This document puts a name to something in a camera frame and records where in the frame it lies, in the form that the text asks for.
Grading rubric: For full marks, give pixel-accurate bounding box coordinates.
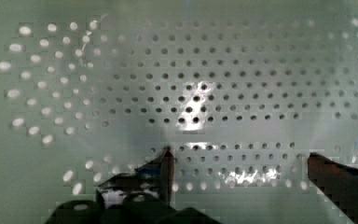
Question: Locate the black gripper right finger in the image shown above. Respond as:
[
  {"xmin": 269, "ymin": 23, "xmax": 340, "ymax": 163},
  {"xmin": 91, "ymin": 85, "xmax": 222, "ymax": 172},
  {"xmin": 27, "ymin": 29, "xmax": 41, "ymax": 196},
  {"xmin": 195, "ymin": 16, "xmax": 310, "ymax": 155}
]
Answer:
[{"xmin": 307, "ymin": 152, "xmax": 358, "ymax": 224}]

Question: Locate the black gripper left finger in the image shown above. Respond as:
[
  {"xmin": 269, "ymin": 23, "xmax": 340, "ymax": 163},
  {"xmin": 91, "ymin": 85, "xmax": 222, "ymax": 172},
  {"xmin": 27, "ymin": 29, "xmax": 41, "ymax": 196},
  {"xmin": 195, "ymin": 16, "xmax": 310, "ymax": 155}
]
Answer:
[{"xmin": 97, "ymin": 147, "xmax": 174, "ymax": 205}]

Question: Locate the green oval strainer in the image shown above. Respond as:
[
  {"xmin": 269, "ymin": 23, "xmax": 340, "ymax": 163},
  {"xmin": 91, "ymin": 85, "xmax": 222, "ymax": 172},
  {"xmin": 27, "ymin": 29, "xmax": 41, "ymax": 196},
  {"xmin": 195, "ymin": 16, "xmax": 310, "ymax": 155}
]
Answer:
[{"xmin": 0, "ymin": 0, "xmax": 358, "ymax": 224}]

